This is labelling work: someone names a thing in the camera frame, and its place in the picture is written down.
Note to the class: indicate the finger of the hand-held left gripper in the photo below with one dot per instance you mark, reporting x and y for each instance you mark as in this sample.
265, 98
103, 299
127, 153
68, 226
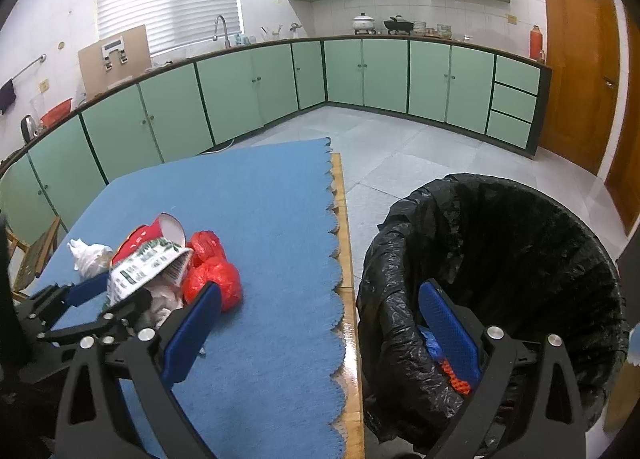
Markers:
107, 326
87, 286

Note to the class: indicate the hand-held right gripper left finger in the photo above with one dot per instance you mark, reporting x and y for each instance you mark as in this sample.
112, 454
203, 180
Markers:
192, 334

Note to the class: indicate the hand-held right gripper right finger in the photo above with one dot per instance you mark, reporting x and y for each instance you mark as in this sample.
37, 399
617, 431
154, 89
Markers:
450, 334

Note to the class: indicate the blue plastic bag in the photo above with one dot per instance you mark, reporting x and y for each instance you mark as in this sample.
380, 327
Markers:
434, 345

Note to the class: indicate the white plastic bag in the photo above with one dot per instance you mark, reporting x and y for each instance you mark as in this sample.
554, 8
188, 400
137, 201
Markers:
87, 256

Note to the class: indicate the orange foam net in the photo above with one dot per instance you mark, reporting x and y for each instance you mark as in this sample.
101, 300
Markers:
452, 379

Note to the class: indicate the white green printed packet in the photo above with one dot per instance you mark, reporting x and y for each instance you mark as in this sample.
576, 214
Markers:
145, 269

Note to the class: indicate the red plastic bag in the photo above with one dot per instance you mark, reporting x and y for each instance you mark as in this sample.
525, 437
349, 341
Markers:
220, 279

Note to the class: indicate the red paper cup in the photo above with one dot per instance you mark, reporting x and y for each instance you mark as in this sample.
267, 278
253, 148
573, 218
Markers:
135, 239

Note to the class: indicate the bin with black bag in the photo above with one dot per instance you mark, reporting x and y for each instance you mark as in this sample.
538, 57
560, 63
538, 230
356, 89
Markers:
400, 249

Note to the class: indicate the wooden chair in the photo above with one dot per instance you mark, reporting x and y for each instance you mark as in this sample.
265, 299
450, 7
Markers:
35, 259

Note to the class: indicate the wooden table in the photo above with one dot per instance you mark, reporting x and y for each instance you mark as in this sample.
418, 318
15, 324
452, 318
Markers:
352, 414

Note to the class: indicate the blue scalloped table mat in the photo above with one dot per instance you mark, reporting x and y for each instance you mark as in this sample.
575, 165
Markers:
250, 199

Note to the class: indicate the electric kettle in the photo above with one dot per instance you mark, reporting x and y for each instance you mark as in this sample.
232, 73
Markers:
29, 128

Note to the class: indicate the red basin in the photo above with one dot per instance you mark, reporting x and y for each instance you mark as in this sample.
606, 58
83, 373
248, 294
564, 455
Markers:
55, 111

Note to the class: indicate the tan cardboard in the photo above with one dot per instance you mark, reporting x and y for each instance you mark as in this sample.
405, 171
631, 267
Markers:
620, 399

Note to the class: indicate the light blue cloth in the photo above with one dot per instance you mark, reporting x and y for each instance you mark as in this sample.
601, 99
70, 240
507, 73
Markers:
634, 344

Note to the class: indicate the green base cabinet with sink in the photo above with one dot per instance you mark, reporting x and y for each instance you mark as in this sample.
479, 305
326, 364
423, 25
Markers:
170, 104

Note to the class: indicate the dark cloth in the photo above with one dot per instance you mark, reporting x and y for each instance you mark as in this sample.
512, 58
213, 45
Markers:
7, 96

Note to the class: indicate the brown board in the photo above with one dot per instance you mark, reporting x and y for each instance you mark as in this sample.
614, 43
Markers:
90, 74

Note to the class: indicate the white device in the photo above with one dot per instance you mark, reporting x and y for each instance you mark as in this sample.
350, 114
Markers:
114, 45

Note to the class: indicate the green base cabinet with drawers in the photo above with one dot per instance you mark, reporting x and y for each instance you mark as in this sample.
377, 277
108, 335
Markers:
430, 79

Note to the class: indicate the chrome faucet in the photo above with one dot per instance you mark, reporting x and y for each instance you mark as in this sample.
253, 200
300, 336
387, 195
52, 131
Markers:
227, 36

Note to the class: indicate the patterned ceramic jar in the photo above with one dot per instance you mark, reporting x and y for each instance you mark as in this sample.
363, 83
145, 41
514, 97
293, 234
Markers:
443, 30

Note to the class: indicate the red thermos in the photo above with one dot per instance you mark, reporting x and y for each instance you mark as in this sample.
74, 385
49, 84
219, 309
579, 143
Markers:
536, 41

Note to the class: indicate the utensil holder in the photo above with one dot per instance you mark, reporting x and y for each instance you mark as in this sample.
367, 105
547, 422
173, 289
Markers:
272, 34

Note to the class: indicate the black wok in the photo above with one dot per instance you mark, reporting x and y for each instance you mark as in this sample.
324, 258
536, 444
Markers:
399, 26

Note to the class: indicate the white cooking pot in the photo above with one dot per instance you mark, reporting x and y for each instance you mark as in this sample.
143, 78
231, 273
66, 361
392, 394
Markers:
363, 23

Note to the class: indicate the metal towel rail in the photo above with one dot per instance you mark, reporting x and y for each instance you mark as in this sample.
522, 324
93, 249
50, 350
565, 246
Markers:
30, 65

